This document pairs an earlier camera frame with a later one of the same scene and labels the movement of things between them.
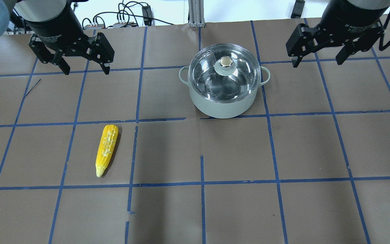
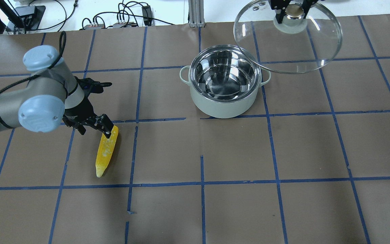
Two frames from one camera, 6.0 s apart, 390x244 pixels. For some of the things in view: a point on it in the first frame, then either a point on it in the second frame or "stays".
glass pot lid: [224, 73] -> [298, 45]
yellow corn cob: [107, 145] stays
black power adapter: [147, 15] stays
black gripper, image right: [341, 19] -> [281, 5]
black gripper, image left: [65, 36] -> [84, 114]
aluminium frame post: [196, 13] stays
